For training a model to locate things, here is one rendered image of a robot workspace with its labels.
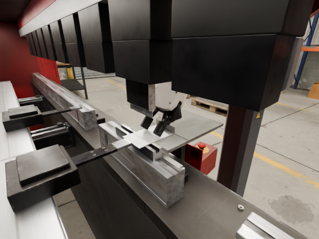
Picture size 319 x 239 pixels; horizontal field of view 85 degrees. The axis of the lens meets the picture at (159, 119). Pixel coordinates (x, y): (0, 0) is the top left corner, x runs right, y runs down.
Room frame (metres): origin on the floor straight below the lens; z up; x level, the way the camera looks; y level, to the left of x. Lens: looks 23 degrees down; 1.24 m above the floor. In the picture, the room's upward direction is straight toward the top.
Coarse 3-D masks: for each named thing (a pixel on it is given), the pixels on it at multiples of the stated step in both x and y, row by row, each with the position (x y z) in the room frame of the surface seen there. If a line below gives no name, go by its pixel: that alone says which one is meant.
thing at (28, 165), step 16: (112, 144) 0.40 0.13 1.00; (128, 144) 0.40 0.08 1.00; (16, 160) 0.29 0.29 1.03; (32, 160) 0.29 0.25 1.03; (48, 160) 0.29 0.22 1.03; (64, 160) 0.29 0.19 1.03; (80, 160) 0.33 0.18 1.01; (16, 176) 0.26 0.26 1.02; (32, 176) 0.24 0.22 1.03; (48, 176) 0.26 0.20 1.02; (64, 176) 0.26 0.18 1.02; (16, 192) 0.22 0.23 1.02; (32, 192) 0.23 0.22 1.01; (48, 192) 0.24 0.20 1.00; (16, 208) 0.21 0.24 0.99
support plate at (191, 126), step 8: (184, 112) 0.65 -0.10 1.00; (160, 120) 0.57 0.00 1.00; (176, 120) 0.57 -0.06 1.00; (184, 120) 0.57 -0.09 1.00; (192, 120) 0.57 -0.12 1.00; (200, 120) 0.57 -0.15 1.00; (208, 120) 0.57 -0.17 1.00; (136, 128) 0.51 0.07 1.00; (176, 128) 0.51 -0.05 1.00; (184, 128) 0.51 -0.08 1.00; (192, 128) 0.51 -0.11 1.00; (200, 128) 0.51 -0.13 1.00; (208, 128) 0.51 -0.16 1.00; (216, 128) 0.52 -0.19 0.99; (176, 136) 0.45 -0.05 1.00; (184, 136) 0.45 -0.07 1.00; (192, 136) 0.45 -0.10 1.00; (200, 136) 0.47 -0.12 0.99; (160, 144) 0.41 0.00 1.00; (168, 144) 0.41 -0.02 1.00; (176, 144) 0.41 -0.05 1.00; (184, 144) 0.42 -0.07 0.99; (168, 152) 0.38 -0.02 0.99
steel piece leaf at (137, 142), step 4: (124, 136) 0.45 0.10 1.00; (128, 136) 0.45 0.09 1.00; (132, 136) 0.45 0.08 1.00; (136, 136) 0.45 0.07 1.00; (132, 140) 0.43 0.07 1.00; (136, 140) 0.43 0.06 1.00; (140, 140) 0.43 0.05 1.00; (136, 144) 0.41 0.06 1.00; (140, 144) 0.41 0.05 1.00; (144, 144) 0.41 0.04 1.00; (148, 144) 0.41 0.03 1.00
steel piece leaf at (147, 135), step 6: (156, 120) 0.53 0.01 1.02; (168, 126) 0.49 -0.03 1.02; (138, 132) 0.47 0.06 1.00; (144, 132) 0.47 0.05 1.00; (150, 132) 0.47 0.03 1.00; (168, 132) 0.47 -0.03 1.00; (174, 132) 0.47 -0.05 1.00; (144, 138) 0.44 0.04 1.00; (150, 138) 0.44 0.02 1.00; (156, 138) 0.44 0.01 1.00; (162, 138) 0.44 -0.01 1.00
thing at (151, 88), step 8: (128, 80) 0.46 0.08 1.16; (128, 88) 0.46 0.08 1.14; (136, 88) 0.43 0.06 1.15; (144, 88) 0.40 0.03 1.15; (152, 88) 0.40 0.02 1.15; (128, 96) 0.46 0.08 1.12; (136, 96) 0.43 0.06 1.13; (144, 96) 0.40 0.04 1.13; (152, 96) 0.40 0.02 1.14; (136, 104) 0.43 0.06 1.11; (144, 104) 0.40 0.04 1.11; (152, 104) 0.40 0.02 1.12; (144, 112) 0.42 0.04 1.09; (152, 112) 0.40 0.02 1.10
